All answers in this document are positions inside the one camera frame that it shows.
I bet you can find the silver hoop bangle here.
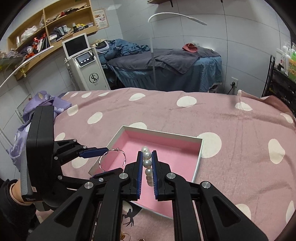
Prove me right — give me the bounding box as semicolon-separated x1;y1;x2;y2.
98;148;126;172

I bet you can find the white pearl bracelet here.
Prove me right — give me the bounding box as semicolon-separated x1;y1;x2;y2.
141;146;154;187

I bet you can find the left hand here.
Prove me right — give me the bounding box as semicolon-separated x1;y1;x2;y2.
10;180;33;206

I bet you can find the purple floral blanket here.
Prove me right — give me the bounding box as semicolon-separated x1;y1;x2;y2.
9;91;72;165

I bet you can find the pink polka dot bedspread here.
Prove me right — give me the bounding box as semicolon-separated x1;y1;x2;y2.
54;88;295;240

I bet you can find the white box pink lining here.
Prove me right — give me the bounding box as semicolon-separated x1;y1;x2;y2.
88;126;204;219

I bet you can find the white beauty machine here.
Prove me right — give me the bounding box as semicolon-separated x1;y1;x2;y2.
62;33;110;91

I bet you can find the blue crumpled blanket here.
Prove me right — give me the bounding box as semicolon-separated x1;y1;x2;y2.
95;39;151;64

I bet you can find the dark grey towel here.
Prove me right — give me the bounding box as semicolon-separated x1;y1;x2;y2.
107;47;222;74

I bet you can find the blue massage bed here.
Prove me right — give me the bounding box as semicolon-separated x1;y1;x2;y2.
107;58;223;92

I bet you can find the red cloth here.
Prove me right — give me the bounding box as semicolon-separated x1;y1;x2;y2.
182;43;198;53

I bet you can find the black trolley rack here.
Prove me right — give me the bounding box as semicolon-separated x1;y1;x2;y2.
262;55;295;104

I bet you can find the green lotion bottle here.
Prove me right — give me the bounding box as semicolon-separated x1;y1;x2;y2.
287;52;296;82

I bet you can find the white arc floor lamp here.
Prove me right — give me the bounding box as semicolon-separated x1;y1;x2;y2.
147;11;208;90

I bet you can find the wooden wall shelf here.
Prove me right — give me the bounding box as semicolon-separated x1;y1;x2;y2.
5;1;98;80

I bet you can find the white wall socket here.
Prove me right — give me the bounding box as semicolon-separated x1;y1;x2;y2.
231;77;238;88

